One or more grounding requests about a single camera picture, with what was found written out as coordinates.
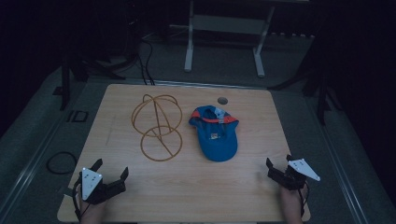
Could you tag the grey round table grommet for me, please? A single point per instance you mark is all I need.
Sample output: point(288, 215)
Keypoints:
point(222, 100)

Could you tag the person's right hand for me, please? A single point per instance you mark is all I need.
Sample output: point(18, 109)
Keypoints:
point(291, 205)

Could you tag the person's left hand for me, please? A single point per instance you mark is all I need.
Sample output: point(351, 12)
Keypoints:
point(91, 213)

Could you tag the blue and orange cap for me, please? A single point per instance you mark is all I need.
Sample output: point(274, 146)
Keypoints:
point(218, 146)

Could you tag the black tripod stand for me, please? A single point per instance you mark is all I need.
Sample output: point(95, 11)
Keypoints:
point(322, 99)
point(65, 88)

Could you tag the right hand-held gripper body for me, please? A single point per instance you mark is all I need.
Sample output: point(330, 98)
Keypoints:
point(295, 175)

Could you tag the white metal desk frame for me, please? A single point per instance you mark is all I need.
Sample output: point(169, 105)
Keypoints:
point(189, 46)

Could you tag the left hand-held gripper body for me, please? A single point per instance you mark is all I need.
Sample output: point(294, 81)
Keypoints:
point(93, 190)

